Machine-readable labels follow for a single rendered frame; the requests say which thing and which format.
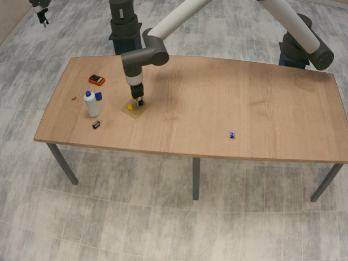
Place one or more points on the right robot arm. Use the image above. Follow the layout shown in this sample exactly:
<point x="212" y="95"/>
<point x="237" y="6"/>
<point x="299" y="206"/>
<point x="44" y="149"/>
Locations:
<point x="124" y="22"/>

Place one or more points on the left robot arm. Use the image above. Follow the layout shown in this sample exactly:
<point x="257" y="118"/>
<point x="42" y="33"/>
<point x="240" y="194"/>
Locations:
<point x="299" y="43"/>

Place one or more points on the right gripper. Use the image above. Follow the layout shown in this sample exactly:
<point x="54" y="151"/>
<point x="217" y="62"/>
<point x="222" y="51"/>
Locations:
<point x="39" y="10"/>

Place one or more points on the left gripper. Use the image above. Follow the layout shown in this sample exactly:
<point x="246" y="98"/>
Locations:
<point x="136" y="90"/>

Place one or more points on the tan mat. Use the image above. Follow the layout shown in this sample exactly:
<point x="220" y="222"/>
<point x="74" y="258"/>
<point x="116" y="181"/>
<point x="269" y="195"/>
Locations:
<point x="136" y="111"/>

